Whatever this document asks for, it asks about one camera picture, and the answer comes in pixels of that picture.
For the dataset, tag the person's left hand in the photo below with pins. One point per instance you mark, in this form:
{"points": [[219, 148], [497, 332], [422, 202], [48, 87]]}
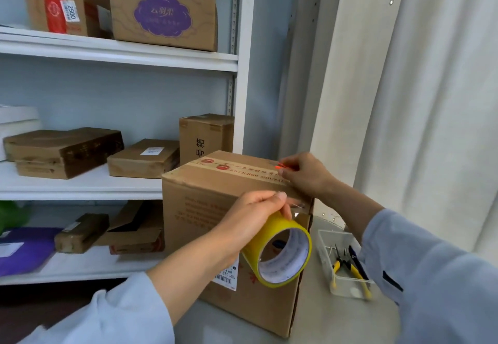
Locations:
{"points": [[245, 223]]}

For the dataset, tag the person's right hand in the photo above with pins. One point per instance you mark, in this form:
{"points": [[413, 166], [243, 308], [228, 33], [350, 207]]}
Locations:
{"points": [[311, 176]]}

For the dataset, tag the yellow tape roll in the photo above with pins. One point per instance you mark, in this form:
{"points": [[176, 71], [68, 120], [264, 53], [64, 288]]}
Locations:
{"points": [[256, 250]]}

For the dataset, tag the orange thread snips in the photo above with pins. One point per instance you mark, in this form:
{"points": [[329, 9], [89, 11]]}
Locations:
{"points": [[283, 166]]}

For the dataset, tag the brown cardboard box red print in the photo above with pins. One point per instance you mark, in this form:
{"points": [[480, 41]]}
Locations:
{"points": [[186, 207]]}

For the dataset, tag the person's right forearm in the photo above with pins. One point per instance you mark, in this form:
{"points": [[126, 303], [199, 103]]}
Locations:
{"points": [[428, 266]]}

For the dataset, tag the person's left forearm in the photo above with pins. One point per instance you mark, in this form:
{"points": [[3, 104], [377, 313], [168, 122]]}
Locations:
{"points": [[116, 308]]}

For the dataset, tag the upright small cardboard box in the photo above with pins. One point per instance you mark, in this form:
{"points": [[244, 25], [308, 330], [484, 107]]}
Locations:
{"points": [[206, 130]]}

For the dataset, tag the open cardboard box red print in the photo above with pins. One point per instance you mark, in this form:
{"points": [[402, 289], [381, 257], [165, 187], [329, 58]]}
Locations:
{"points": [[136, 231]]}

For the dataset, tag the flat brown box white label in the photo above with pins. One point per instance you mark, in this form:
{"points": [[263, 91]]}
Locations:
{"points": [[136, 165]]}

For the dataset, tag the small taped brown parcel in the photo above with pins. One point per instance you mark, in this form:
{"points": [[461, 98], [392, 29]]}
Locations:
{"points": [[79, 235]]}

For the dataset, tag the box with purple logo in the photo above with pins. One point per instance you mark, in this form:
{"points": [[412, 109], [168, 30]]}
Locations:
{"points": [[202, 36]]}

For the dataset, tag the dark brown flat box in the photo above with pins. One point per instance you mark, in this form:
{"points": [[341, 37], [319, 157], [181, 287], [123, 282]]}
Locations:
{"points": [[58, 151]]}

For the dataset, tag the white foam box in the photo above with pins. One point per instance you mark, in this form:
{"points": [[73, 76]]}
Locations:
{"points": [[15, 116]]}

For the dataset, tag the box with red tape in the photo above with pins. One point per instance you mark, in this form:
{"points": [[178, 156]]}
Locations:
{"points": [[33, 5]]}

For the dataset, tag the clear plastic container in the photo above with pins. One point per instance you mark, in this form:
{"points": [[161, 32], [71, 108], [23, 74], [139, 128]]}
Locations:
{"points": [[325, 246]]}

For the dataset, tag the white curtain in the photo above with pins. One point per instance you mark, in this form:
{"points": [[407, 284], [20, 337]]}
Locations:
{"points": [[428, 102]]}

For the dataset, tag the white metal shelf unit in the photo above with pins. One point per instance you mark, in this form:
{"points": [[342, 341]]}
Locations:
{"points": [[116, 56]]}

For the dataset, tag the green object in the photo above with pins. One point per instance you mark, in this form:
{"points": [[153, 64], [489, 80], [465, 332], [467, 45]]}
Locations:
{"points": [[11, 215]]}

